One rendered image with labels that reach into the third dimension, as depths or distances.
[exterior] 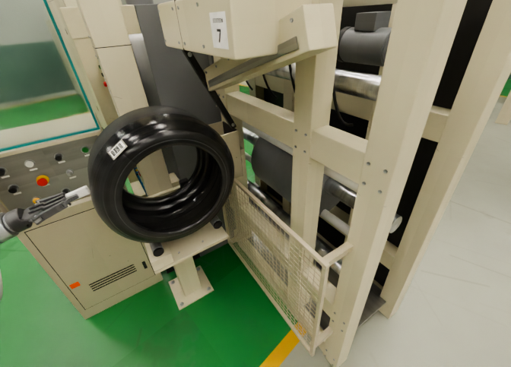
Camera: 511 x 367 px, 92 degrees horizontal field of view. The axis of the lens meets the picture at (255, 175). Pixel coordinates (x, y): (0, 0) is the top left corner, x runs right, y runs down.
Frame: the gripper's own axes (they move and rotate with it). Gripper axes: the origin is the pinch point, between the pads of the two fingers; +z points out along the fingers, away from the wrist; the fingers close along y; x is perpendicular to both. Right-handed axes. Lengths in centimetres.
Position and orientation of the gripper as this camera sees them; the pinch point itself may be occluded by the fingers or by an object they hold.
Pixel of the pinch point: (78, 193)
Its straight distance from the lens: 108.6
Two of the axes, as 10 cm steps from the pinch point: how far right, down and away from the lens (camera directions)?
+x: 1.7, 7.8, 6.0
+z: 8.2, -4.5, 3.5
